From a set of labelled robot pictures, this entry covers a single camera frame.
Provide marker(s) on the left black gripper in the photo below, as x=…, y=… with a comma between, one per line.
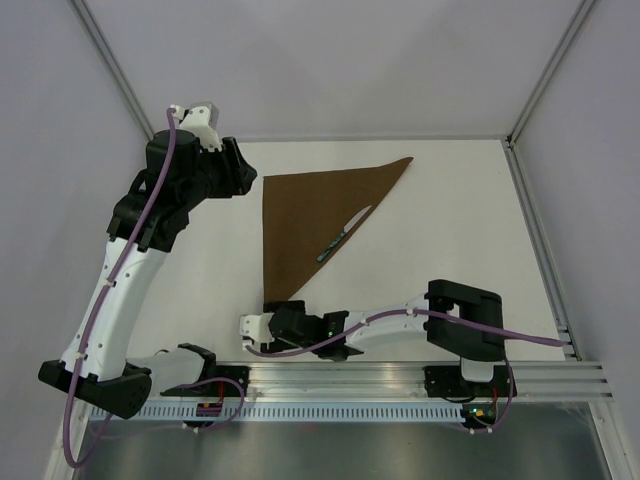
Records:
x=237, y=179

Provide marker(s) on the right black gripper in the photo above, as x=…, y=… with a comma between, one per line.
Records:
x=292, y=305

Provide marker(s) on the brown cloth napkin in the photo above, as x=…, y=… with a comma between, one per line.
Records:
x=302, y=213

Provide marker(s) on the green handled table knife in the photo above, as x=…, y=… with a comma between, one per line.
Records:
x=344, y=232

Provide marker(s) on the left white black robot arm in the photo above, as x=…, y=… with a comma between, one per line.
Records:
x=95, y=368

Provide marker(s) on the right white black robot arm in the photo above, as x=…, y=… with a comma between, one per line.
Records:
x=452, y=316

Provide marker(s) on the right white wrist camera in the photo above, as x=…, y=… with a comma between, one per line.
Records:
x=254, y=330

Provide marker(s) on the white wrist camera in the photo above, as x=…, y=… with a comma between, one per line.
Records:
x=254, y=330
x=200, y=120

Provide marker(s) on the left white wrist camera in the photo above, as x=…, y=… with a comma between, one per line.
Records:
x=200, y=120

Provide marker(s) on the white slotted cable duct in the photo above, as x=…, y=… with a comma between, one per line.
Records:
x=302, y=412

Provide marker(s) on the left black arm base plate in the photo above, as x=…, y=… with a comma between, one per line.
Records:
x=215, y=389

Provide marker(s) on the aluminium front rail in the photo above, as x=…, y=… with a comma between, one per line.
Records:
x=536, y=381

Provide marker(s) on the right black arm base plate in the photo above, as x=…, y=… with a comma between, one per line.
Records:
x=447, y=382

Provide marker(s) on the left aluminium frame post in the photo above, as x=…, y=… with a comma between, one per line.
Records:
x=99, y=42

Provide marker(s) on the aluminium frame post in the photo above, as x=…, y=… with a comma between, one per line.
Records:
x=99, y=42
x=570, y=35

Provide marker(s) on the right aluminium side rail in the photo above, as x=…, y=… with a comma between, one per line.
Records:
x=541, y=250

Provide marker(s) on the right aluminium frame post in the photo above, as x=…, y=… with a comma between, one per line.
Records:
x=570, y=35

